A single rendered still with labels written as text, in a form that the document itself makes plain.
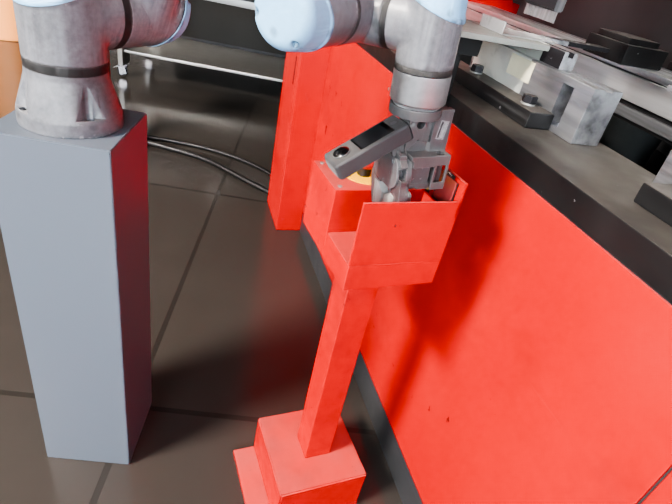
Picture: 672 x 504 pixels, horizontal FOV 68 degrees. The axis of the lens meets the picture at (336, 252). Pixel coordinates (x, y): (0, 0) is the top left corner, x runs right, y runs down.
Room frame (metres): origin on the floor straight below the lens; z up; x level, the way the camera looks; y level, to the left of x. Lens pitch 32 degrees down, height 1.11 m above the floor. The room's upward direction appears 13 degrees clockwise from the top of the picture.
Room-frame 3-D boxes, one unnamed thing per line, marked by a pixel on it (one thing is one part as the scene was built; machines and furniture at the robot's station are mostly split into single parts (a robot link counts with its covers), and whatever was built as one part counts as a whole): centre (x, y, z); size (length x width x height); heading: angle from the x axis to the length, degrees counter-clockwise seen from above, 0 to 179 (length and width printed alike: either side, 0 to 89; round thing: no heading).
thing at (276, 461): (0.71, -0.02, 0.06); 0.25 x 0.20 x 0.12; 118
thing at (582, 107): (1.06, -0.31, 0.92); 0.39 x 0.06 x 0.10; 22
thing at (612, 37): (1.16, -0.43, 1.01); 0.26 x 0.12 x 0.05; 112
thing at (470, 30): (1.06, -0.15, 1.00); 0.26 x 0.18 x 0.01; 112
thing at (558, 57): (1.08, -0.30, 0.98); 0.20 x 0.03 x 0.03; 22
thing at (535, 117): (1.05, -0.25, 0.89); 0.30 x 0.05 x 0.03; 22
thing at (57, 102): (0.73, 0.46, 0.82); 0.15 x 0.15 x 0.10
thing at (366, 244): (0.73, -0.05, 0.75); 0.20 x 0.16 x 0.18; 28
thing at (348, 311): (0.73, -0.05, 0.39); 0.06 x 0.06 x 0.54; 28
